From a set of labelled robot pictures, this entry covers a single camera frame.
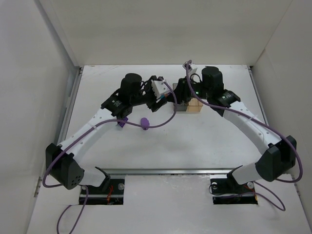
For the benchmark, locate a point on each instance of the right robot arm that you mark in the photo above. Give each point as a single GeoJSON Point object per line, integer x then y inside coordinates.
{"type": "Point", "coordinates": [278, 153]}

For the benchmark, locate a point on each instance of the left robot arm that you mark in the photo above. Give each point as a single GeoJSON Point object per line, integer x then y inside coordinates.
{"type": "Point", "coordinates": [63, 160]}

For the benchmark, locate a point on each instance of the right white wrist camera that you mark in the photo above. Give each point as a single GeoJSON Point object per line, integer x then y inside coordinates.
{"type": "Point", "coordinates": [190, 68]}

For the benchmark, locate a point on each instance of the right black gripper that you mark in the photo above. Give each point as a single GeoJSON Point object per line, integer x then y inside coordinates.
{"type": "Point", "coordinates": [182, 91]}

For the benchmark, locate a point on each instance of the orange transparent container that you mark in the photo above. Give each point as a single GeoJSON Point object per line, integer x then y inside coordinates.
{"type": "Point", "coordinates": [194, 106]}

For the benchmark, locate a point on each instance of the grey transparent container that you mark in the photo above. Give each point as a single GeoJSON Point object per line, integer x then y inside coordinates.
{"type": "Point", "coordinates": [181, 107]}

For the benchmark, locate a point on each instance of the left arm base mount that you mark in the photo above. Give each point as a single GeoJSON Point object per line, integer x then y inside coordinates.
{"type": "Point", "coordinates": [112, 195]}

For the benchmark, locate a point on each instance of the aluminium rail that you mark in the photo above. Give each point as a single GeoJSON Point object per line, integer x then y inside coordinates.
{"type": "Point", "coordinates": [137, 172]}

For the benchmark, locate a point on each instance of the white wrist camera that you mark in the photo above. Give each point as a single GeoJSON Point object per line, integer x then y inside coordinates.
{"type": "Point", "coordinates": [190, 68]}
{"type": "Point", "coordinates": [160, 87]}

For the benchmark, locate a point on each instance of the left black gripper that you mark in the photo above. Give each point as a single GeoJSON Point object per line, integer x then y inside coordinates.
{"type": "Point", "coordinates": [151, 102]}

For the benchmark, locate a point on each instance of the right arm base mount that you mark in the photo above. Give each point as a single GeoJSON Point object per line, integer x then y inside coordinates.
{"type": "Point", "coordinates": [225, 193]}

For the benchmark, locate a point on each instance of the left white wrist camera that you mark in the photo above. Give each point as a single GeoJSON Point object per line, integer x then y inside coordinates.
{"type": "Point", "coordinates": [160, 87]}

